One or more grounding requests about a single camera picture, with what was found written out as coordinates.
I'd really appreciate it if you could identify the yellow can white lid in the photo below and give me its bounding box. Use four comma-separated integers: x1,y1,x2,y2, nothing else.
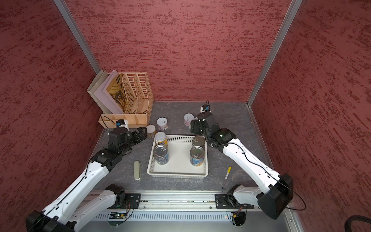
146,125,157,138

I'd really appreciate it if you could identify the dark can brown lid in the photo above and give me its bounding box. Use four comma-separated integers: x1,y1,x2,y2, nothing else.
192,135,205,148

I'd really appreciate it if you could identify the tall yellow blue can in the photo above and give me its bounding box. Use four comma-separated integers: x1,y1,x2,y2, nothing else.
155,131,168,147

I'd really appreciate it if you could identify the small pink white can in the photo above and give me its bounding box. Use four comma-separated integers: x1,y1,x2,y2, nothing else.
157,117,169,131

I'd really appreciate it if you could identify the blue can pink lid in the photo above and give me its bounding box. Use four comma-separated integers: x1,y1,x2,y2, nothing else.
190,146,205,166
154,145,170,165

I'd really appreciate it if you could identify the white plastic basket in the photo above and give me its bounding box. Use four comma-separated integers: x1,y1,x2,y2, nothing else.
147,135,208,179

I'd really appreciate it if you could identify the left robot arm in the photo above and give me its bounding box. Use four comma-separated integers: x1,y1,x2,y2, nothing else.
26,127,147,232

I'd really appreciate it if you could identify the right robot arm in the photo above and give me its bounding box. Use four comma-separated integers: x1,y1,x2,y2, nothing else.
190,111,294,219

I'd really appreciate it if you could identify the olive pencil case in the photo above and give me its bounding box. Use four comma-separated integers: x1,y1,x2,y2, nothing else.
133,160,141,180

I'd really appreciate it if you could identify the lilac folder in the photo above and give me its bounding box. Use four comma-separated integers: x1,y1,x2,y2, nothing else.
87,70,126,115

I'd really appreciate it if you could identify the beige desk file organizer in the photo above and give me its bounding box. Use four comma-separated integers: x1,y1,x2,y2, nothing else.
99,72,154,129

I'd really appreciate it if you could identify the yellow patterned book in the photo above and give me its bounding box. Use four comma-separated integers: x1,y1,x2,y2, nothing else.
106,73,128,114

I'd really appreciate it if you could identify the yellow marker pen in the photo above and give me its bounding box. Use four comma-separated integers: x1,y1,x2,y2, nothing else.
221,166,232,189

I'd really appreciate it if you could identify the beige folder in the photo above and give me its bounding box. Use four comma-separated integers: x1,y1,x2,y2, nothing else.
86,70,112,115

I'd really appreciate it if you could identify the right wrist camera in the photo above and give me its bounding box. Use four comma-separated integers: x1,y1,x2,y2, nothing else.
201,104,210,113

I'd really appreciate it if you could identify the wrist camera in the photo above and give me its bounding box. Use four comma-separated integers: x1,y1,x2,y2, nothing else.
116,119,129,130
201,104,210,113

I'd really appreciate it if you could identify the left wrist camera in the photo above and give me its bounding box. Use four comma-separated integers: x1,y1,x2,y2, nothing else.
116,119,129,130

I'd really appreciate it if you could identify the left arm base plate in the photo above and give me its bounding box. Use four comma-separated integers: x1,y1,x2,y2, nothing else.
113,193,142,209

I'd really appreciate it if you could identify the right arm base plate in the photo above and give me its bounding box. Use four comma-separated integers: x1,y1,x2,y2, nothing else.
215,193,241,209

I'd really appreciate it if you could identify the aluminium front rail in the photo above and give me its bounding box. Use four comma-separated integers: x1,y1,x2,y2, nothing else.
59,190,290,212

